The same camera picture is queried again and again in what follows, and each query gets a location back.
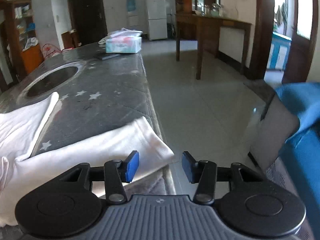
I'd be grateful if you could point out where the cream white garment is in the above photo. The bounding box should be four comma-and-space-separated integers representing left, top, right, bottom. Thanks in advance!
0, 91, 175, 227

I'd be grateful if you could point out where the door mat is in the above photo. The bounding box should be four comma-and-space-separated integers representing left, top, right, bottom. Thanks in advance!
244, 80, 275, 103

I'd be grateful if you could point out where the round black induction cooktop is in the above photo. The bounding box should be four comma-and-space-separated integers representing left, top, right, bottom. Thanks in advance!
27, 66, 78, 98

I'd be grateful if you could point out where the crumpled patterned cloth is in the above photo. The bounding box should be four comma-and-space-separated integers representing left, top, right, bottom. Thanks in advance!
98, 27, 133, 46

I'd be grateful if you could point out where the tissue box pack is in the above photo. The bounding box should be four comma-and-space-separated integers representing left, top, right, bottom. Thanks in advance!
105, 30, 143, 54

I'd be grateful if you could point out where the polka dot play tent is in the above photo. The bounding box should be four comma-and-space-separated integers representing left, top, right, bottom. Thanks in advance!
42, 43, 63, 60

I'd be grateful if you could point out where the wooden glass side door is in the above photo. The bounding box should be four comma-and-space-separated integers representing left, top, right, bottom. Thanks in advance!
281, 0, 319, 84

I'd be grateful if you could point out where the wooden console table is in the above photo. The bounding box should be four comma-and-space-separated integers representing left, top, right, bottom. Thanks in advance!
176, 12, 252, 80

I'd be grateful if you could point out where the wooden shelf cabinet left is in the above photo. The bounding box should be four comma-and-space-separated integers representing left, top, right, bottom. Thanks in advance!
1, 0, 44, 81

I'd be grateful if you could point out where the water dispenser with blue bottle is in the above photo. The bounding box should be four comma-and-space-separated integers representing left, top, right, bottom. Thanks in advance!
126, 0, 139, 29

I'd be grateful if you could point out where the dark wooden entrance door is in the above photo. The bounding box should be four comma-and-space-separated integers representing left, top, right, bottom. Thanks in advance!
67, 0, 107, 46

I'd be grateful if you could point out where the white refrigerator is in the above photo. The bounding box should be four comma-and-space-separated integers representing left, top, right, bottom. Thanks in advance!
145, 0, 168, 41

